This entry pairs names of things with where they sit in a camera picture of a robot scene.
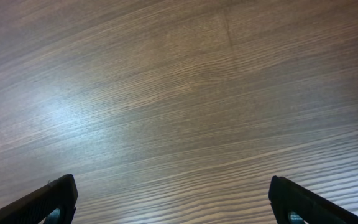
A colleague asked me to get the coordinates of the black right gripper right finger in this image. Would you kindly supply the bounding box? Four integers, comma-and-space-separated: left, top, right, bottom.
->
268, 176, 358, 224

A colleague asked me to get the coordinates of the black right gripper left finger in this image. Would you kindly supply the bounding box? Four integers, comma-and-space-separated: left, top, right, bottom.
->
0, 174, 78, 224

